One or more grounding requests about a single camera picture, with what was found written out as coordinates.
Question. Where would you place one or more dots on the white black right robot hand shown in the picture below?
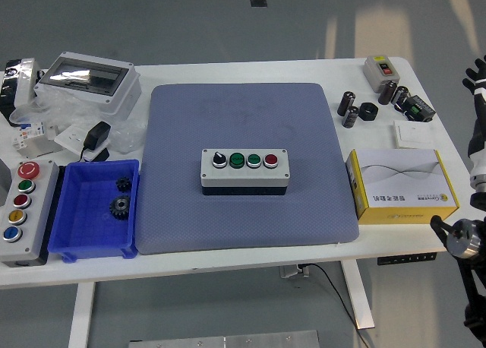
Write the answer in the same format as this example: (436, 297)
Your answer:
(479, 112)

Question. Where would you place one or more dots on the grey four-button control box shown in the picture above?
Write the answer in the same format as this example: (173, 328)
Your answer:
(245, 177)

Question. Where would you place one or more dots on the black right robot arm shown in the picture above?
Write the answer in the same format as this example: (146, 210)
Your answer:
(465, 236)

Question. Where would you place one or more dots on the grey five-button control box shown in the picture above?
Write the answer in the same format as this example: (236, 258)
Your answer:
(34, 211)

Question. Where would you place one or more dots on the black green electronic module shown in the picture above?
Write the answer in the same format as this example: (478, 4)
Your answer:
(417, 108)

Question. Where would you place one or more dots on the black cylindrical capacitor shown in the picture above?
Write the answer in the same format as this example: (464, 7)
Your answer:
(387, 93)
(346, 104)
(350, 118)
(400, 94)

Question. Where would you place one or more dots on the yellow white cardboard box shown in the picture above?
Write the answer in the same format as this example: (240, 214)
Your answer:
(398, 181)

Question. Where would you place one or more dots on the black hex nut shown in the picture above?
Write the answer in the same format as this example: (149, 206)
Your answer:
(368, 111)

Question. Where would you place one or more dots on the black table control panel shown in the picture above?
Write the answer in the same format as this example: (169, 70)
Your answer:
(406, 258)

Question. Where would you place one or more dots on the white table leg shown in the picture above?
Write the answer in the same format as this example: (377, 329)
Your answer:
(81, 314)
(358, 295)

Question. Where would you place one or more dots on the black floor plate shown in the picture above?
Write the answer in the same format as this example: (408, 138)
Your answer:
(258, 2)

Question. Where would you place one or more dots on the blue-grey mat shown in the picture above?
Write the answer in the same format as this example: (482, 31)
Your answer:
(190, 116)

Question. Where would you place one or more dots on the small black bevel gear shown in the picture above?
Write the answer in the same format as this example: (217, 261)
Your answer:
(123, 184)

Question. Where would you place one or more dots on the large black bevel gear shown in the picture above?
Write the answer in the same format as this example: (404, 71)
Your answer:
(120, 208)

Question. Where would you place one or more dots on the black power adapter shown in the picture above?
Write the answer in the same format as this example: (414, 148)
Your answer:
(96, 133)

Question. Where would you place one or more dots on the blue plastic bin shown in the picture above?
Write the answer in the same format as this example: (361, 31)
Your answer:
(87, 226)

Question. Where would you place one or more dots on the clear plastic bag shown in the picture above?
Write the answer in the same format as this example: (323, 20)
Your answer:
(68, 108)

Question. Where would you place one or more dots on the silver metal sheet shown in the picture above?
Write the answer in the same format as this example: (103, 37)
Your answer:
(41, 149)

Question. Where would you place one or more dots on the white circuit breaker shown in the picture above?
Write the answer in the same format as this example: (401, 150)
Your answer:
(28, 133)

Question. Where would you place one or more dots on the white device in plastic wrap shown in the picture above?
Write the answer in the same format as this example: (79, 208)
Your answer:
(24, 78)

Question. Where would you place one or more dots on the white wall switch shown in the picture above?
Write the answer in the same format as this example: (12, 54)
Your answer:
(414, 133)

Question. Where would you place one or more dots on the grey red-black switch box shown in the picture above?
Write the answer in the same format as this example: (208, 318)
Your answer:
(376, 76)

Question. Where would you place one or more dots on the grey bracket under table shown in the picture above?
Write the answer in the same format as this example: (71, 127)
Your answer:
(290, 272)

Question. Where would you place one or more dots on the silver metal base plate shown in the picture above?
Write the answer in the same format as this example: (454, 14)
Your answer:
(228, 340)

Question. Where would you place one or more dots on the grey enclosure with clear lid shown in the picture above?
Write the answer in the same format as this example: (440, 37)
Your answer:
(117, 93)

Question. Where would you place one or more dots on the white wall socket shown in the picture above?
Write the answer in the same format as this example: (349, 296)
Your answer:
(70, 136)

